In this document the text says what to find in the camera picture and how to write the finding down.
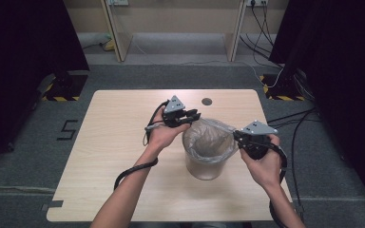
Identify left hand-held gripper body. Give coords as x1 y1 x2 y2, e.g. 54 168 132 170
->
162 95 188 128

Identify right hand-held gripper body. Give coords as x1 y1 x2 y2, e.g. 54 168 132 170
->
240 120 279 161

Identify clear plastic trash bag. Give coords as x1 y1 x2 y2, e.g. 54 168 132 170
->
182 117 240 165

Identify transparent round trash bin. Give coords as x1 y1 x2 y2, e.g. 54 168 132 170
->
183 139 232 181

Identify person's left hand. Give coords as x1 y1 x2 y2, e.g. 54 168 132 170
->
145 105 192 155

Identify person's right hand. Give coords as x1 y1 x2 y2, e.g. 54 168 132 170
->
239 134 282 189

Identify black stand base striped tape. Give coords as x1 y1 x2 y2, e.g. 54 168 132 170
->
259 70 307 103
41 70 89 103

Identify yellow object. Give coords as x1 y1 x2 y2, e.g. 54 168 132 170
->
103 39 117 52

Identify black curtain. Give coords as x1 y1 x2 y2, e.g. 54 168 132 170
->
269 0 365 219
0 0 89 172

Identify white bundle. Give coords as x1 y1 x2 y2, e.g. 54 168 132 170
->
77 31 112 48

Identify grey cable plug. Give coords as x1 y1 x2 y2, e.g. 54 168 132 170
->
144 123 165 132

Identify black floor cables bundle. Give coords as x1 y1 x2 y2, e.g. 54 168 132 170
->
265 107 319 160

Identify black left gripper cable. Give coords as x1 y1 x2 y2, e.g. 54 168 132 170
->
113 100 170 192

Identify light wooden desk frame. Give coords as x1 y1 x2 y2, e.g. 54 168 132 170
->
99 0 248 63

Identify black hanging cables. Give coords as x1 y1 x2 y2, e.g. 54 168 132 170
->
239 0 283 68

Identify wall power outlet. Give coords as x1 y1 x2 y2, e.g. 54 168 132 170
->
246 0 269 8

